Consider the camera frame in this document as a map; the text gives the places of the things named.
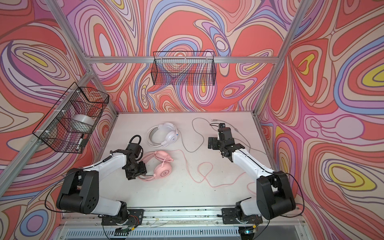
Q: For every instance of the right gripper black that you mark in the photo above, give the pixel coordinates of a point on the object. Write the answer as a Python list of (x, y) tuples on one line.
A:
[(214, 140)]

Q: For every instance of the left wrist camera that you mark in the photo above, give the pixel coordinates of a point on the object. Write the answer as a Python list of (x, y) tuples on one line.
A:
[(135, 145)]

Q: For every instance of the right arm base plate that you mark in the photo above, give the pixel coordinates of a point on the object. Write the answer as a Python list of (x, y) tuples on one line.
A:
[(241, 216)]

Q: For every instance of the black wire basket left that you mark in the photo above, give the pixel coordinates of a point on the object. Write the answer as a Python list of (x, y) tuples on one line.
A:
[(57, 133)]

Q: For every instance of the black wire basket back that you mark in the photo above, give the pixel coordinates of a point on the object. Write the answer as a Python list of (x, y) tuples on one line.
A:
[(184, 68)]

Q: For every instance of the white headphones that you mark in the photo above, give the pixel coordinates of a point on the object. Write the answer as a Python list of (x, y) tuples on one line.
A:
[(170, 135)]

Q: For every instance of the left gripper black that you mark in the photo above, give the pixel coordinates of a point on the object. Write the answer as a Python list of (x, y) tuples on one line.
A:
[(143, 169)]

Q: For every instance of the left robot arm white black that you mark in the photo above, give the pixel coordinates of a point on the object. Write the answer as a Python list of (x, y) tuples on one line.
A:
[(80, 192)]

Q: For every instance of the silver tape roll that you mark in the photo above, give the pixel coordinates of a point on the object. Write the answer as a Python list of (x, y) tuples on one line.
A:
[(82, 123)]

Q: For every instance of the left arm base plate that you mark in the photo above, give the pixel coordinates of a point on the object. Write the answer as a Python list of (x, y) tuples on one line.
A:
[(131, 218)]

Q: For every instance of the pink cat-ear headphones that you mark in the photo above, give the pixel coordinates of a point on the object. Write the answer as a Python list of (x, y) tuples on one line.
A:
[(162, 170)]

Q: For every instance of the aluminium front rail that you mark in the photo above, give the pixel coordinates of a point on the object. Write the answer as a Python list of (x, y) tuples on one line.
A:
[(167, 216)]

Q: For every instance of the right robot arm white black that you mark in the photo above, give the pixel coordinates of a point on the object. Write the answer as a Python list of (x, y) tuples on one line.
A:
[(274, 196)]

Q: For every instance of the black wire basket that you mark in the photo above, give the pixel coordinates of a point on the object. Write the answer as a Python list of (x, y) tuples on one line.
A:
[(184, 68), (57, 133)]

